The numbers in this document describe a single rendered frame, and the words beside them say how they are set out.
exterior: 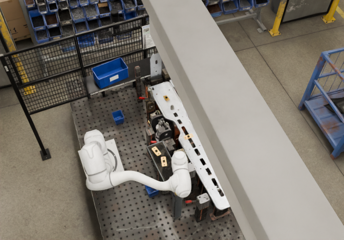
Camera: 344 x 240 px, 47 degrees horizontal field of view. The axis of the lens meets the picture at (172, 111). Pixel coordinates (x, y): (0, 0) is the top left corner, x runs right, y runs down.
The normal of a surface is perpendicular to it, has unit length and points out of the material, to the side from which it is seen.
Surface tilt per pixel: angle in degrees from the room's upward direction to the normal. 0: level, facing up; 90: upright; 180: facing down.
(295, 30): 0
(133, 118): 0
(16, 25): 88
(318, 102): 0
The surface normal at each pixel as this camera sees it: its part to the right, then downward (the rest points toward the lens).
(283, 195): 0.02, -0.62
